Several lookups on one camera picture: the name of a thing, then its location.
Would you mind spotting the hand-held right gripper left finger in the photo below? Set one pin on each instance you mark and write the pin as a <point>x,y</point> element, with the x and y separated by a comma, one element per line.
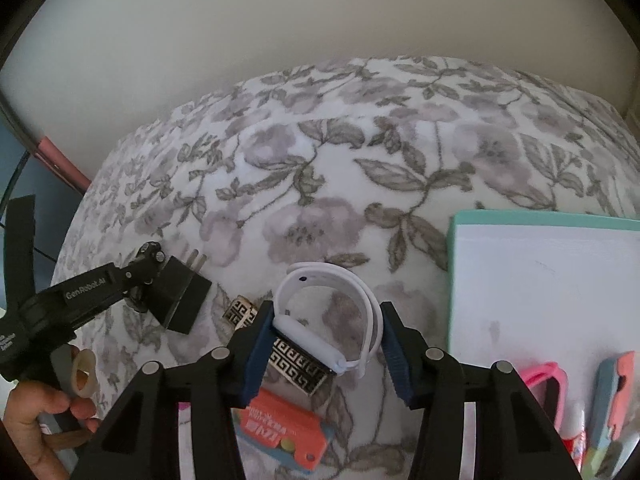
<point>257,355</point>

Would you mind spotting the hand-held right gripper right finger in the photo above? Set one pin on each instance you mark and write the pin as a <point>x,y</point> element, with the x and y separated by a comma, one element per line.
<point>397,360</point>

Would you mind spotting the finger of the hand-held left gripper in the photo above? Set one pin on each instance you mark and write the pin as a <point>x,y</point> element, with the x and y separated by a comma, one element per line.
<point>147,260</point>
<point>137,300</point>

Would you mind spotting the black plug charger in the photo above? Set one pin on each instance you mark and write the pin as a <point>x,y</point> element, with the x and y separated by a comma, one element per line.
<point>175,295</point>

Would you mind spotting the gold patterned lighter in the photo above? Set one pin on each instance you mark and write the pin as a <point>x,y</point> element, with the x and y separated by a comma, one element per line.
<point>295,365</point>

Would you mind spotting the white smart watch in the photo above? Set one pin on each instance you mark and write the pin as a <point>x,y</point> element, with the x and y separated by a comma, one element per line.
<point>305,340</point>

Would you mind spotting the pink smart watch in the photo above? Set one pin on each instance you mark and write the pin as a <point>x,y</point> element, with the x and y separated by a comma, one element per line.
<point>537,375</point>

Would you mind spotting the teal-edged white box lid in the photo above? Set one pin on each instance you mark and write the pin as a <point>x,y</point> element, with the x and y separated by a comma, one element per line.
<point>540,300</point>

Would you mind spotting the large coral blue toy knife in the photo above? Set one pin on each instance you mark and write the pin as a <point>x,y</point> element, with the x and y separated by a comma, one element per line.
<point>622,400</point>

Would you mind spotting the person's left hand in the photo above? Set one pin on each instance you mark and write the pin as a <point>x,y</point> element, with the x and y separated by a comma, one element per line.
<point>30,425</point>

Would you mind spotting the small orange blue toy knife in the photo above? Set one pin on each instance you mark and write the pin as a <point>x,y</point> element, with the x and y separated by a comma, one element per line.
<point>280,425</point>

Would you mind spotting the red white glue bottle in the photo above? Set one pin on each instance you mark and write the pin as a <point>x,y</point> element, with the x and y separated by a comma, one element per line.
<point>575,447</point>

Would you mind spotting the grey floral blanket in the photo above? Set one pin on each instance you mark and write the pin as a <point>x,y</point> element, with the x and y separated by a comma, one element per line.
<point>350,160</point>

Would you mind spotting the pink rail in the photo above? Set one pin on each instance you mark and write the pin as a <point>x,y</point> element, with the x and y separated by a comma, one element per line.
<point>60,162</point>

